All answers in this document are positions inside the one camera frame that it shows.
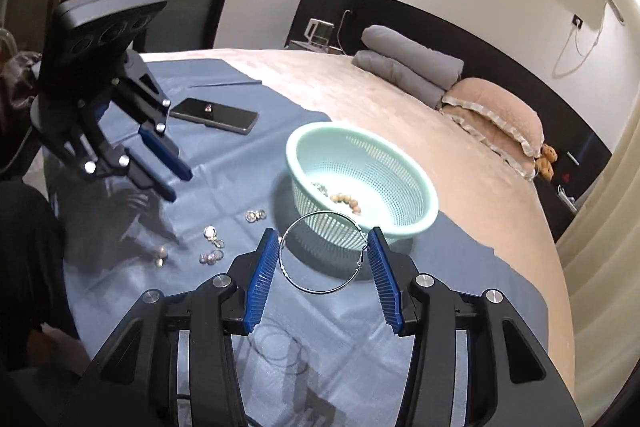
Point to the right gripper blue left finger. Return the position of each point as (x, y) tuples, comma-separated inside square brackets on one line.
[(257, 289)]

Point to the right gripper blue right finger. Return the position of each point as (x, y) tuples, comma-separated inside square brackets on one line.
[(384, 279)]

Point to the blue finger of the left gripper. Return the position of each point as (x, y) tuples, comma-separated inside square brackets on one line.
[(166, 151), (143, 177)]

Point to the silver ring charm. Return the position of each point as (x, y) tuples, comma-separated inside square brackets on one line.
[(252, 216)]

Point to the silver crystal earring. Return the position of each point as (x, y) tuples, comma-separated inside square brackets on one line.
[(211, 236)]

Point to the small silver earring pair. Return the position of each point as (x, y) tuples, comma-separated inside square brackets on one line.
[(211, 258)]

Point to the black smartphone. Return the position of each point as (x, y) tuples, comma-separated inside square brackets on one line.
[(215, 115)]

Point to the blue cloth mat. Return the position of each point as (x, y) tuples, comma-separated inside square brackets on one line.
[(323, 355)]

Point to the silver stud earring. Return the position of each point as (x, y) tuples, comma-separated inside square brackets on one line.
[(161, 256)]

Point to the mint green plastic basket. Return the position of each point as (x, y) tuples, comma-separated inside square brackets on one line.
[(349, 180)]

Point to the lower pink pillow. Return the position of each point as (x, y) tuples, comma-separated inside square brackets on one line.
[(486, 132)]

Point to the pink pillow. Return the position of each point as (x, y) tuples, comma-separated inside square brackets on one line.
[(486, 132), (504, 109)]

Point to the white bedside device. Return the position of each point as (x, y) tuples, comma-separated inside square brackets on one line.
[(319, 32)]

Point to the brown teddy bear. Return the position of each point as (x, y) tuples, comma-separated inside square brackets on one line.
[(545, 161)]

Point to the cream curtain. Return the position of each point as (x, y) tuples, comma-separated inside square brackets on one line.
[(599, 254)]

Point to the upper pink pillow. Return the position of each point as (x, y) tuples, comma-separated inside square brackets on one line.
[(504, 109)]

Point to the lower grey folded blanket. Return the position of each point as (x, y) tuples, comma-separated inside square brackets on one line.
[(400, 76)]

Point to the grey folded blanket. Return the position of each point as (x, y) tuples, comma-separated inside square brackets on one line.
[(441, 69), (400, 76)]

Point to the upper grey folded blanket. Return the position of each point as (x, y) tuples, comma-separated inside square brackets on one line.
[(441, 69)]

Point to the black headboard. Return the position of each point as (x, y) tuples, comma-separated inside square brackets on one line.
[(582, 154)]

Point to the left camera black housing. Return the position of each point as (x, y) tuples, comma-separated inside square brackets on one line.
[(85, 43)]

